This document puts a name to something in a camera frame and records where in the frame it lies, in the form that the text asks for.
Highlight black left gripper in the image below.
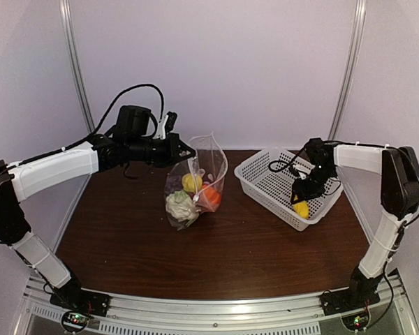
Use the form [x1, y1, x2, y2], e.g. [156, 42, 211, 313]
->
[126, 131, 196, 168]

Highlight round circuit board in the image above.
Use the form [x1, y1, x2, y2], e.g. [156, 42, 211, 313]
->
[341, 311, 370, 332]
[61, 311, 90, 333]

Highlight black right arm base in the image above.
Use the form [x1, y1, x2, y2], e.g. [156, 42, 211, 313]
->
[319, 267, 383, 315]

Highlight dark red toy grapes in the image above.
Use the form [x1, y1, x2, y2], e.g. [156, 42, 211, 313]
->
[168, 175, 183, 192]

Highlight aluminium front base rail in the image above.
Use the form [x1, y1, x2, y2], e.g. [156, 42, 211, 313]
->
[17, 275, 416, 335]

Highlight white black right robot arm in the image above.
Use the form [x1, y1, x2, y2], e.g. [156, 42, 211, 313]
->
[291, 137, 419, 308]

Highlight right round circuit board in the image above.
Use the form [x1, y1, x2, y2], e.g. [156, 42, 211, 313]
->
[341, 311, 370, 332]

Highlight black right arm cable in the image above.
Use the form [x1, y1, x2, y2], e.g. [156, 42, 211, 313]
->
[267, 139, 419, 329]

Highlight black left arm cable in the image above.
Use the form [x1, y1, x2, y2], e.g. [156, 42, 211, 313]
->
[0, 82, 167, 244]

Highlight white toy cauliflower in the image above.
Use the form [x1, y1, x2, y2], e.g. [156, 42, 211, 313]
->
[166, 191, 199, 228]

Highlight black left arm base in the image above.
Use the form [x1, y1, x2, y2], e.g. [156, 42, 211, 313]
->
[48, 272, 110, 317]

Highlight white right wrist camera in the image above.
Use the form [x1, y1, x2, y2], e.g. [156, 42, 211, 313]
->
[288, 165, 309, 179]

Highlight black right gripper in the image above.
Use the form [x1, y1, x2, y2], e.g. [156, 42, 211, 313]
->
[293, 164, 337, 203]

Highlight right aluminium frame post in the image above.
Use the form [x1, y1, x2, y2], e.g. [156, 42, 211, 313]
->
[328, 0, 367, 140]

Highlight yellow toy pepper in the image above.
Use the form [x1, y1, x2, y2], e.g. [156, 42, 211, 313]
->
[182, 173, 203, 193]

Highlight white perforated plastic basket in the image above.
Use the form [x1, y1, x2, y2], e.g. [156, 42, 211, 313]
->
[234, 147, 344, 232]

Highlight left round circuit board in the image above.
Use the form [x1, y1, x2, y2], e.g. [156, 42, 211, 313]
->
[61, 311, 90, 333]

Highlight orange toy pumpkin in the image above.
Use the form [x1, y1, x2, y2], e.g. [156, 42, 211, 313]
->
[198, 184, 221, 210]

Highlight left aluminium frame post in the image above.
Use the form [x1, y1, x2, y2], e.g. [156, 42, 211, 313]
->
[59, 0, 95, 133]

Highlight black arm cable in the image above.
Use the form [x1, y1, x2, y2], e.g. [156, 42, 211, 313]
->
[267, 139, 419, 329]
[0, 82, 167, 244]

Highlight yellow toy banana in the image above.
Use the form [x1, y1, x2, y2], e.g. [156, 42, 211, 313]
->
[293, 201, 310, 219]

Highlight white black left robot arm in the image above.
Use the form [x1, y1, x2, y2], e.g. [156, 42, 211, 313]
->
[0, 105, 196, 310]

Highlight aluminium frame post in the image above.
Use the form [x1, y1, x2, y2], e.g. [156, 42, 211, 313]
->
[59, 0, 95, 133]
[328, 0, 367, 140]

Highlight clear zip top bag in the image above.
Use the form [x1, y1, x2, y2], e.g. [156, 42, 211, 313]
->
[163, 133, 228, 231]

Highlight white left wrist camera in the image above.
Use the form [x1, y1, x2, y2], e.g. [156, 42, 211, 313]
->
[154, 111, 177, 140]

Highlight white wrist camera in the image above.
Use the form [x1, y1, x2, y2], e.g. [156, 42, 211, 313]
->
[154, 111, 177, 140]
[288, 165, 309, 179]

